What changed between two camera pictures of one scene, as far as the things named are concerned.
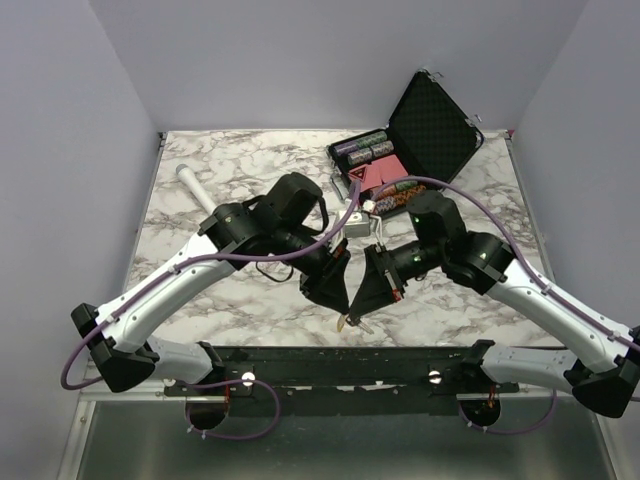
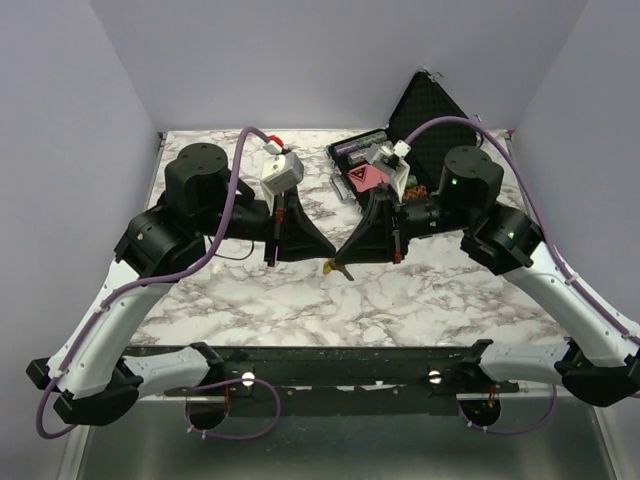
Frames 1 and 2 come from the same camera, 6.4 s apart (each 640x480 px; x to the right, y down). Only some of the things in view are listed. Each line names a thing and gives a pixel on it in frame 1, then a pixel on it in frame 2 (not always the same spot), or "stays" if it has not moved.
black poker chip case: x=429 y=136 stays
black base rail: x=344 y=380 stays
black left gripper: x=326 y=285 -> x=304 y=240
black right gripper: x=377 y=286 -> x=380 y=235
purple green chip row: x=343 y=148 stays
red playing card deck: x=377 y=173 stays
